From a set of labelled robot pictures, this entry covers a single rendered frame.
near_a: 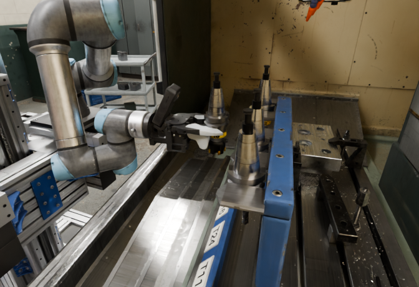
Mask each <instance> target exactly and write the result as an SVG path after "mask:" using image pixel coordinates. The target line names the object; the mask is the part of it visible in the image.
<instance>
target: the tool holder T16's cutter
mask: <svg viewBox="0 0 419 287"><path fill-rule="evenodd" d="M208 150H209V153H210V154H215V153H218V155H221V154H223V151H226V147H225V140H224V139H223V140H222V141H220V142H214V141H211V140H209V143H208Z"/></svg>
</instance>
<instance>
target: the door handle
mask: <svg viewBox="0 0 419 287"><path fill-rule="evenodd" d="M152 4H153V18H154V26H155V41H156V49H157V63H158V78H159V81H158V82H157V83H156V85H157V94H161V95H163V84H162V75H161V60H160V44H159V35H158V20H157V4H156V0H152Z"/></svg>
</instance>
